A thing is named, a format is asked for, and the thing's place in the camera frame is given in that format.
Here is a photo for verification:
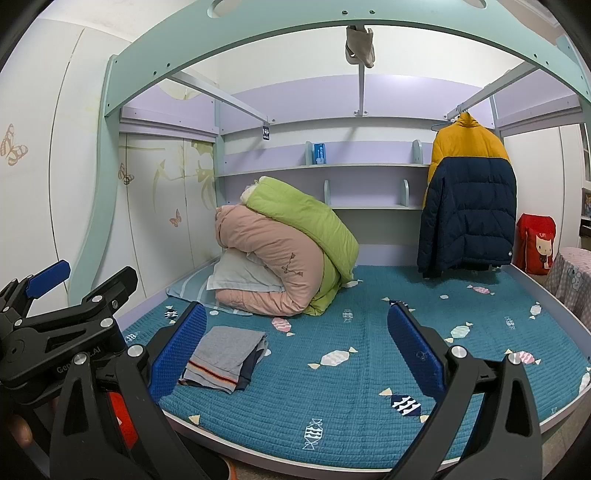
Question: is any grey hanging cloth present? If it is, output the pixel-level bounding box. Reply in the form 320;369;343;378
344;25;377;69

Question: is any white pillow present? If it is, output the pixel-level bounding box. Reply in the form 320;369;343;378
206;251;284;294

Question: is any red cartoon bag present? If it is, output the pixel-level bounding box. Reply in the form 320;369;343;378
515;213;557;275

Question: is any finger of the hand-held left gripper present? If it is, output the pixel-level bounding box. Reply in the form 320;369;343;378
22;267;139;334
0;260;71;324

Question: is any table with patterned cloth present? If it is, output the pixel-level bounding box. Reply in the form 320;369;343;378
547;247;591;319

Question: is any large butterfly wall sticker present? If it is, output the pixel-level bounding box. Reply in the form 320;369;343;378
0;124;28;166

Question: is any person's left hand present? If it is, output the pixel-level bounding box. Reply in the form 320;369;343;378
6;411;34;450

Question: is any yellow navy puffer jacket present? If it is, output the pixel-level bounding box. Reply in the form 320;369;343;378
417;113;517;279

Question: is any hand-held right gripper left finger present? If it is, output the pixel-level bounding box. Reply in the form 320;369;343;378
50;302;208;480

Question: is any mint green bunk bed frame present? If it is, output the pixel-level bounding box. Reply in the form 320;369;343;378
67;0;591;305

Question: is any light blue striped pillow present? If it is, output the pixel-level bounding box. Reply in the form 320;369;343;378
165;261;252;317

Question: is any grey navy zip jacket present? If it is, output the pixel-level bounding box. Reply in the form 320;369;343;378
178;325;271;394

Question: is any teal candy print bed mat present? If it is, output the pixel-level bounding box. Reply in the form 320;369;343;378
121;264;591;462

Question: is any pink quilt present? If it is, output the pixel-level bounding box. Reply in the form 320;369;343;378
214;204;329;317

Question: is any green quilt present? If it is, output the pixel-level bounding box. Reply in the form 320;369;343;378
240;176;360;317

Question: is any lavender shelf unit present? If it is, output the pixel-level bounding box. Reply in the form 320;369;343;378
215;74;499;268

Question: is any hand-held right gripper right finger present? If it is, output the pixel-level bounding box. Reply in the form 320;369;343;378
387;302;544;480

